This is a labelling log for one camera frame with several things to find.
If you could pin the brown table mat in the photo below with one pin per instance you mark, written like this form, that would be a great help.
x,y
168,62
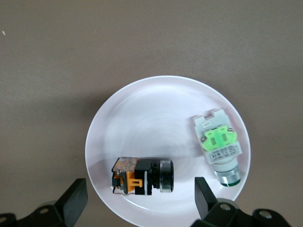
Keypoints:
x,y
47,71

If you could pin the pink round plate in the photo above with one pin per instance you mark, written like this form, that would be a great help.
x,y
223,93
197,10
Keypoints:
x,y
154,123

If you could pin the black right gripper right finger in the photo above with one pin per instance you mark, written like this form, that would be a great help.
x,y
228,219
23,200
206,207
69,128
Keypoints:
x,y
208,203

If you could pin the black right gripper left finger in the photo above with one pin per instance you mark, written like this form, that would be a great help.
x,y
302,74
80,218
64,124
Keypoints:
x,y
71,203

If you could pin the orange black push-button switch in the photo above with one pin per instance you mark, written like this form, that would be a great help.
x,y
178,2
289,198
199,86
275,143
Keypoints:
x,y
142,177

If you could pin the green white push-button switch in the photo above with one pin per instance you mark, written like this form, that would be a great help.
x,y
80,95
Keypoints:
x,y
217,146

